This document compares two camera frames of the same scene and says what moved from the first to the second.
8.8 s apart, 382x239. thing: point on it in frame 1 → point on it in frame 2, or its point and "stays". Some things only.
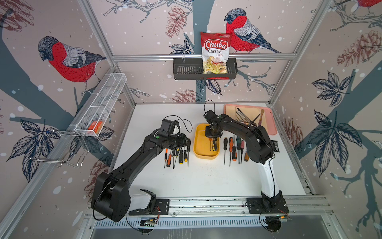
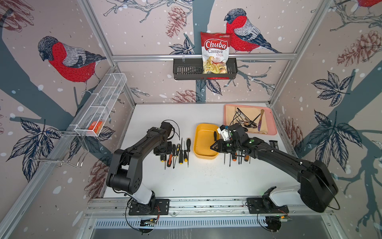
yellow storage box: x=203 y=146 stays
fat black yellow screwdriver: x=185 y=157 stays
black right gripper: x=216 y=135 → x=219 y=144
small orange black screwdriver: x=234 y=154 stays
